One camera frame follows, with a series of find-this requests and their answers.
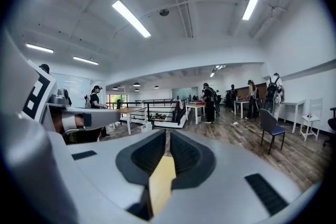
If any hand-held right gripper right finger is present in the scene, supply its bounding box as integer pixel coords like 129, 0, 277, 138
170, 130, 302, 219

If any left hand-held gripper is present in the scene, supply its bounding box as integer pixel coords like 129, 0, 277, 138
3, 30, 92, 135

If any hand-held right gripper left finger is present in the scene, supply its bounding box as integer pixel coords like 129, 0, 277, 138
68, 129, 166, 212

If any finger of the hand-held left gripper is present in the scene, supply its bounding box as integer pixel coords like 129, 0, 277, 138
90, 108, 128, 131

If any wood-topped white-legged desk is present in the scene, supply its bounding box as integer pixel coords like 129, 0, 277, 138
118, 106, 148, 136

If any white box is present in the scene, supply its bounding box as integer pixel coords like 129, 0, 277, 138
140, 121, 153, 133

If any glass whiteboard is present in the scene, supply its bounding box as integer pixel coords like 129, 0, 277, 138
51, 72, 91, 109

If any black metal railing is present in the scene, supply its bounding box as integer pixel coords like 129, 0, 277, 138
125, 98, 187, 130

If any wooden table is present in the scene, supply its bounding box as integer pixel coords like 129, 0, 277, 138
149, 156, 177, 216

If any dark grey chair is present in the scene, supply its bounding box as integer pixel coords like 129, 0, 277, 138
259, 108, 287, 156

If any white table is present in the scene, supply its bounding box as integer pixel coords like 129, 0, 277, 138
185, 103, 207, 125
278, 99, 307, 134
233, 100, 250, 119

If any white wooden chair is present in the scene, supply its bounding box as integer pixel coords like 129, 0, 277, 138
300, 98, 323, 142

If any black office chair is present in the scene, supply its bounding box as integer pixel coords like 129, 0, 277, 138
323, 107, 336, 147

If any white power strip cable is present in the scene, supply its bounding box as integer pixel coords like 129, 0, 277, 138
230, 120, 262, 135

